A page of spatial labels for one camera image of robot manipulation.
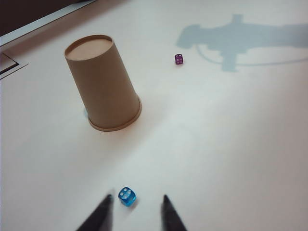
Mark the purple die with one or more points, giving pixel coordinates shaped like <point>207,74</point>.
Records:
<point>179,59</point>

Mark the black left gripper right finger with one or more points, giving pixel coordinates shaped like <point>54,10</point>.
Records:
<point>172,216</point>

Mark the brown paper cup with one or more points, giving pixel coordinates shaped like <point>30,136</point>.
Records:
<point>103,89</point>

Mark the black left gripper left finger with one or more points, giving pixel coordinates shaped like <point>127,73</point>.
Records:
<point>101,216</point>

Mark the blue die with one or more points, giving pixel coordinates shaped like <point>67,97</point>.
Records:
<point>127,196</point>

